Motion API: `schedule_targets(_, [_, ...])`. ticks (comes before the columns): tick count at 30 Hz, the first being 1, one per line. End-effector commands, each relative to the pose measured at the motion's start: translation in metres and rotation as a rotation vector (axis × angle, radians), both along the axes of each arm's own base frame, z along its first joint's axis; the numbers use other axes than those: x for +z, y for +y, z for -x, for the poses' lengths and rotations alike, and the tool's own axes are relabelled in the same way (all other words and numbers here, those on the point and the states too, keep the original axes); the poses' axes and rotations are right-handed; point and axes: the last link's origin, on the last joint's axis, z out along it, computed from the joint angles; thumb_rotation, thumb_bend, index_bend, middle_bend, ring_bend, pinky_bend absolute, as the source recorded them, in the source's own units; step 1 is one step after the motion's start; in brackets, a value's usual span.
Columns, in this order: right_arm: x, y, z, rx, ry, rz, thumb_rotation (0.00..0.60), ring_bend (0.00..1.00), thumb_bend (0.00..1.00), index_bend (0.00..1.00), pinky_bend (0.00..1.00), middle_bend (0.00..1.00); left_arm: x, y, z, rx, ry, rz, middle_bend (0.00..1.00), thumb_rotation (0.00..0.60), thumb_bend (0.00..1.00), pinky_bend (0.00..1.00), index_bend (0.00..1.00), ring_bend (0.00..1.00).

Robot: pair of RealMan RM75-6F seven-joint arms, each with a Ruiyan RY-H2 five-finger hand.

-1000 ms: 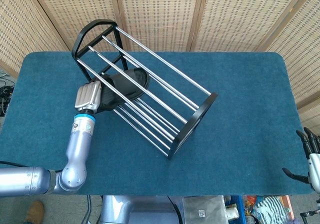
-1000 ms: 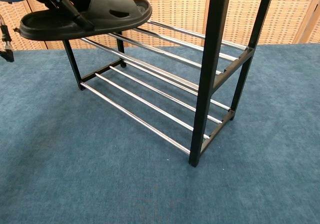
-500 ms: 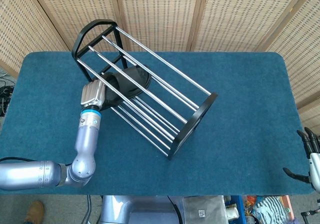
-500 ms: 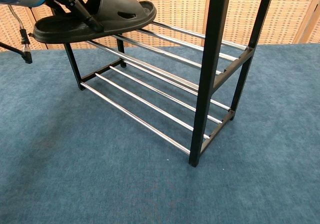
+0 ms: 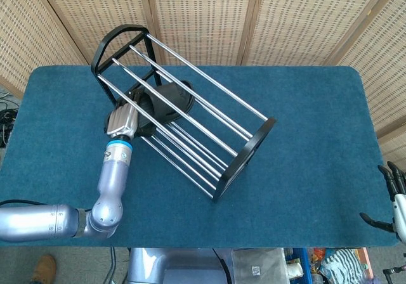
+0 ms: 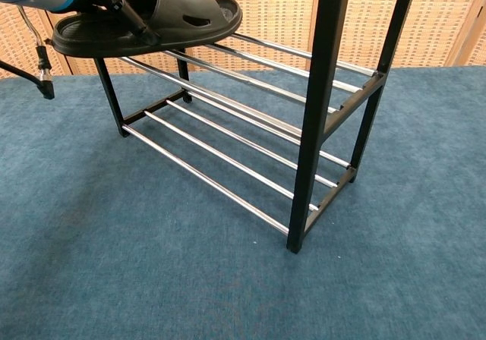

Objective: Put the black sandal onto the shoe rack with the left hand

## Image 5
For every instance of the black rubber slipper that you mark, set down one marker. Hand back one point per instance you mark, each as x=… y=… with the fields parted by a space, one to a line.
x=168 y=101

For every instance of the blue carpet mat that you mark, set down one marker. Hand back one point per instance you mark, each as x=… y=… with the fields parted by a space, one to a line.
x=311 y=157

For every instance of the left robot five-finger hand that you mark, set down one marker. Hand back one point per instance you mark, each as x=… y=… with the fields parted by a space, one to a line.
x=122 y=122

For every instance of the black white striped bag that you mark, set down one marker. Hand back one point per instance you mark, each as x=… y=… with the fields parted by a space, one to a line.
x=341 y=263

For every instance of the tan leather boot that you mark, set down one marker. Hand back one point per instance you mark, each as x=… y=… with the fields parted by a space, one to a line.
x=44 y=268

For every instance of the woven rattan folding screen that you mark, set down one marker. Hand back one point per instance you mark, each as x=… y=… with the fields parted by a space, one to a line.
x=203 y=14

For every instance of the silver robot torso base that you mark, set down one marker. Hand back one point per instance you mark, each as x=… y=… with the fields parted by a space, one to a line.
x=165 y=266

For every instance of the black and chrome shoe rack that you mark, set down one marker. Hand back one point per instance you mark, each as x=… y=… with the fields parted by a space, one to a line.
x=203 y=119

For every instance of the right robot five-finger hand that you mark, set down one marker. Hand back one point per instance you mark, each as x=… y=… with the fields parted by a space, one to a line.
x=400 y=211

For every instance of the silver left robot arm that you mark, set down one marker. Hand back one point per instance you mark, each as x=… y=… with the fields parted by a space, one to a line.
x=111 y=182

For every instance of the blue plastic crate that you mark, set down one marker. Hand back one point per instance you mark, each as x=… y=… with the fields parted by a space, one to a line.
x=299 y=262

